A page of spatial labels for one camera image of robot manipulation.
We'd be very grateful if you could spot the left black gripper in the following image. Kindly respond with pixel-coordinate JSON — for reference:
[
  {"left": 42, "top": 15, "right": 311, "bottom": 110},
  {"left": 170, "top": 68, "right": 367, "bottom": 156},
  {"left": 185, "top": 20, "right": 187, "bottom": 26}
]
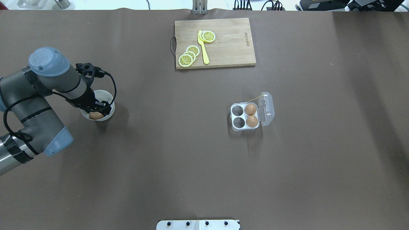
[{"left": 66, "top": 90, "right": 112, "bottom": 116}]

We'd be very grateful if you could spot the brown egg from bowl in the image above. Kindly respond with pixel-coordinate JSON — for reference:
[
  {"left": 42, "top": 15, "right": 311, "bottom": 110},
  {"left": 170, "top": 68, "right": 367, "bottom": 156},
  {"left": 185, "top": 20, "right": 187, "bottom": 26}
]
[{"left": 88, "top": 112, "right": 104, "bottom": 120}]

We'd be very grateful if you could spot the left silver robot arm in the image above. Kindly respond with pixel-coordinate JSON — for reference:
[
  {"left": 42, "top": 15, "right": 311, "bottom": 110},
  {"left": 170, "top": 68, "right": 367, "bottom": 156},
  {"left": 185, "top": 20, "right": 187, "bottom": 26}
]
[{"left": 1, "top": 47, "right": 117, "bottom": 175}]

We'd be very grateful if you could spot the clear plastic egg box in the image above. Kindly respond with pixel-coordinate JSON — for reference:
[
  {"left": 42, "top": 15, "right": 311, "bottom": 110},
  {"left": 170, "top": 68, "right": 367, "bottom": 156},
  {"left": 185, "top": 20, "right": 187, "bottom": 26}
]
[{"left": 230, "top": 92, "right": 275, "bottom": 132}]

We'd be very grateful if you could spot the brown egg in box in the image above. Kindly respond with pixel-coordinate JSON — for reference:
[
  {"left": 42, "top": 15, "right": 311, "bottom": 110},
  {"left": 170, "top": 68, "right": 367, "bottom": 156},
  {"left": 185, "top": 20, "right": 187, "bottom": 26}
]
[
  {"left": 246, "top": 115, "right": 259, "bottom": 128},
  {"left": 244, "top": 103, "right": 258, "bottom": 116}
]

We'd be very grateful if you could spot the white ceramic bowl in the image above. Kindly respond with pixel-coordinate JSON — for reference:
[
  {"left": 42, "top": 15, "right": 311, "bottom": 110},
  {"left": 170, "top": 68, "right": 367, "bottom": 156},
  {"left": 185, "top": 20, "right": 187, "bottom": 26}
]
[{"left": 81, "top": 90, "right": 115, "bottom": 122}]

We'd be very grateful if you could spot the lemon slice middle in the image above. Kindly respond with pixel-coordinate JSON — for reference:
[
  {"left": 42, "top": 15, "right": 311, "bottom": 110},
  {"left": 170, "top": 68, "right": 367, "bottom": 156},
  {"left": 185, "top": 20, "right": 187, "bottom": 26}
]
[{"left": 184, "top": 51, "right": 196, "bottom": 62}]

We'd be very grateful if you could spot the yellow plastic knife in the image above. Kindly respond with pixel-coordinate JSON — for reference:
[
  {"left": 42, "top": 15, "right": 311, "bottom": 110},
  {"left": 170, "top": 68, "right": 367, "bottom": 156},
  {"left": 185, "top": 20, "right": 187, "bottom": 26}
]
[{"left": 197, "top": 30, "right": 210, "bottom": 65}]

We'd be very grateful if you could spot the lemon slice near knife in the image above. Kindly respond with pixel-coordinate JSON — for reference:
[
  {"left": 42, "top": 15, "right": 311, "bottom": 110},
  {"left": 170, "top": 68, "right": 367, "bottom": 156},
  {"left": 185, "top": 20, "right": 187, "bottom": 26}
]
[{"left": 199, "top": 30, "right": 216, "bottom": 43}]

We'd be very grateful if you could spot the wooden cutting board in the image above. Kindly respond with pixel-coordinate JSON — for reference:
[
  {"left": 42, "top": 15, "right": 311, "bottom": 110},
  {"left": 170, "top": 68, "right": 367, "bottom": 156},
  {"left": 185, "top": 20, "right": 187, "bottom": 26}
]
[{"left": 174, "top": 18, "right": 257, "bottom": 70}]

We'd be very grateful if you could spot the black power strip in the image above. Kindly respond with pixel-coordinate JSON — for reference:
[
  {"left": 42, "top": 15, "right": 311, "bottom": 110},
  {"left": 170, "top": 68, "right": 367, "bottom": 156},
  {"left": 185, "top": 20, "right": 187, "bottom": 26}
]
[{"left": 232, "top": 0, "right": 285, "bottom": 11}]

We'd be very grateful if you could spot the left black camera cable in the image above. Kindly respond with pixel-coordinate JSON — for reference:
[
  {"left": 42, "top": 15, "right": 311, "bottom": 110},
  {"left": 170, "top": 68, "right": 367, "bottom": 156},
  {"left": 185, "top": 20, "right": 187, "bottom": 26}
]
[{"left": 96, "top": 69, "right": 117, "bottom": 111}]

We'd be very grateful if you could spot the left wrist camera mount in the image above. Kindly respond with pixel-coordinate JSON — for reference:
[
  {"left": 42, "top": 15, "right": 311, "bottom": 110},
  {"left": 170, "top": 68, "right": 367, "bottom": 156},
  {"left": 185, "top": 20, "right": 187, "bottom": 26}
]
[{"left": 75, "top": 63, "right": 105, "bottom": 87}]

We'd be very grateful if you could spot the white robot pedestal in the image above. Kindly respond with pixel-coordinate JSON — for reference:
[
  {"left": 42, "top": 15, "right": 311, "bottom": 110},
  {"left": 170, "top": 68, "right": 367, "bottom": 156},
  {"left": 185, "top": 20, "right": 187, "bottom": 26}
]
[{"left": 156, "top": 219, "right": 241, "bottom": 230}]

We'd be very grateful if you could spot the aluminium frame post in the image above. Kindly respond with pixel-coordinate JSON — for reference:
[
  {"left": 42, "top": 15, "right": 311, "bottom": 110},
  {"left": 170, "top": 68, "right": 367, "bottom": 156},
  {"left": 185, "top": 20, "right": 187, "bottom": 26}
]
[{"left": 192, "top": 0, "right": 208, "bottom": 15}]

